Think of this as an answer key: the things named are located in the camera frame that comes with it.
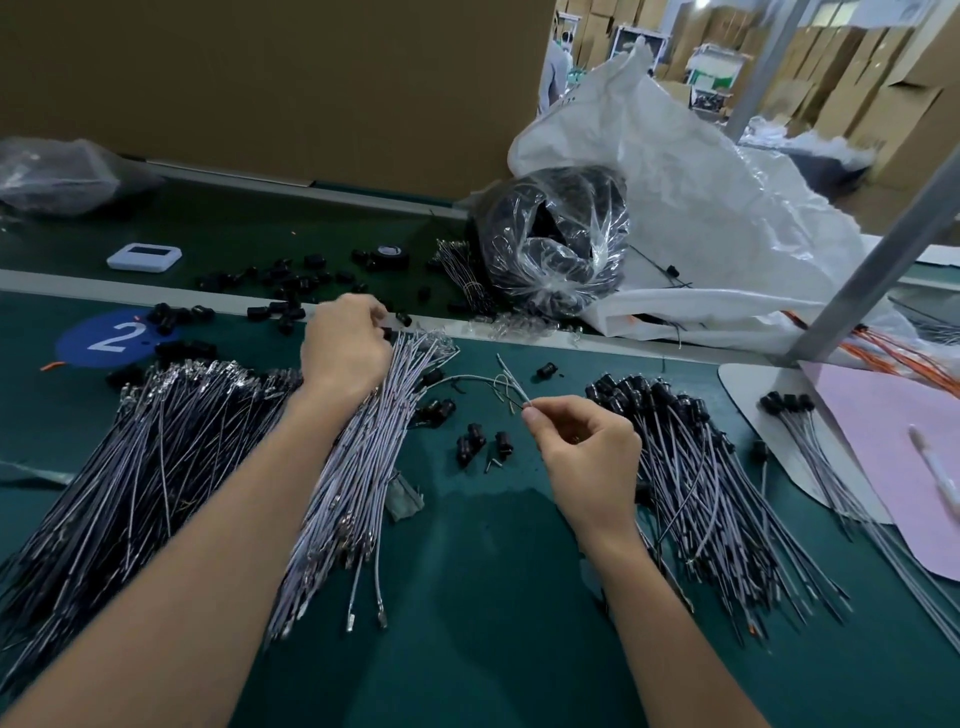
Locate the person's left hand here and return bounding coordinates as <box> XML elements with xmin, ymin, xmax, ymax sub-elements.
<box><xmin>300</xmin><ymin>292</ymin><xmax>395</xmax><ymax>410</ymax></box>

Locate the person's right hand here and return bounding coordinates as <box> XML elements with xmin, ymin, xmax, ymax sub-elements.
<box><xmin>520</xmin><ymin>394</ymin><xmax>644</xmax><ymax>545</ymax></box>

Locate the pile of wires with black caps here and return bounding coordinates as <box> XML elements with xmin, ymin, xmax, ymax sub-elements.
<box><xmin>585</xmin><ymin>372</ymin><xmax>860</xmax><ymax>644</ymax></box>

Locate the wire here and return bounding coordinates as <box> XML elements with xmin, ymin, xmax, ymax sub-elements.
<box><xmin>492</xmin><ymin>352</ymin><xmax>536</xmax><ymax>411</ymax></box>

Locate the pile of grey wires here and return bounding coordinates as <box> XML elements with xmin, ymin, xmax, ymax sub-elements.
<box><xmin>0</xmin><ymin>322</ymin><xmax>462</xmax><ymax>684</ymax></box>

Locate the small bundle of capped wires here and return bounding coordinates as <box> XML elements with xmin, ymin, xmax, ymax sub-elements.
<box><xmin>757</xmin><ymin>390</ymin><xmax>960</xmax><ymax>650</ymax></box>

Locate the person's right forearm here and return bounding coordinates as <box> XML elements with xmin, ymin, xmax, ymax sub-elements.
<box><xmin>576</xmin><ymin>513</ymin><xmax>770</xmax><ymax>728</ymax></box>

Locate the person's left forearm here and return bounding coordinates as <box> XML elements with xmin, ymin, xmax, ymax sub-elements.
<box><xmin>0</xmin><ymin>382</ymin><xmax>359</xmax><ymax>728</ymax></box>

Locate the small white timer device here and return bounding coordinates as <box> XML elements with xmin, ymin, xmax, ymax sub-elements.
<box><xmin>106</xmin><ymin>241</ymin><xmax>185</xmax><ymax>273</ymax></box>

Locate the clear bag with black contents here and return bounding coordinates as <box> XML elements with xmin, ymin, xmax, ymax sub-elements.
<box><xmin>477</xmin><ymin>165</ymin><xmax>632</xmax><ymax>317</ymax></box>

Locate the blue round number sticker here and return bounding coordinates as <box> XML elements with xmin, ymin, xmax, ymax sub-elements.
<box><xmin>55</xmin><ymin>310</ymin><xmax>164</xmax><ymax>371</ymax></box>

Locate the brown cardboard panel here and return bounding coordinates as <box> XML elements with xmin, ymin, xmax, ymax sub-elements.
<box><xmin>0</xmin><ymin>0</ymin><xmax>557</xmax><ymax>201</ymax></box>

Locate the large white plastic sack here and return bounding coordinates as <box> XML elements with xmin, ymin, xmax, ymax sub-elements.
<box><xmin>507</xmin><ymin>45</ymin><xmax>960</xmax><ymax>357</ymax></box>

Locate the pink paper sheet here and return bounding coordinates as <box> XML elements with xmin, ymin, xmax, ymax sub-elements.
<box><xmin>802</xmin><ymin>360</ymin><xmax>960</xmax><ymax>584</ymax></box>

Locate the crumpled clear plastic bag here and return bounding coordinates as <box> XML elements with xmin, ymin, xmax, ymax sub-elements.
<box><xmin>0</xmin><ymin>138</ymin><xmax>164</xmax><ymax>219</ymax></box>

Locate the clear plastic strip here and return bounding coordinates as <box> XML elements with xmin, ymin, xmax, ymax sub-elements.
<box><xmin>0</xmin><ymin>462</ymin><xmax>71</xmax><ymax>491</ymax></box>

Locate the white pen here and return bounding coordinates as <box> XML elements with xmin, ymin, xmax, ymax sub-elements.
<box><xmin>907</xmin><ymin>424</ymin><xmax>960</xmax><ymax>521</ymax></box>

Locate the stack of cardboard boxes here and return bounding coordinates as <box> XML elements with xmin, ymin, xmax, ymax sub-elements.
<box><xmin>795</xmin><ymin>0</ymin><xmax>960</xmax><ymax>227</ymax></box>

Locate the bundle of orange wires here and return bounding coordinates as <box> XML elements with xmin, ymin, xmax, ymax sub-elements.
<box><xmin>783</xmin><ymin>307</ymin><xmax>960</xmax><ymax>398</ymax></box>

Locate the grey metal frame post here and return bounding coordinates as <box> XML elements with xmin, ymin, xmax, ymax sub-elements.
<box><xmin>727</xmin><ymin>0</ymin><xmax>819</xmax><ymax>140</ymax></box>
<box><xmin>787</xmin><ymin>150</ymin><xmax>960</xmax><ymax>365</ymax></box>

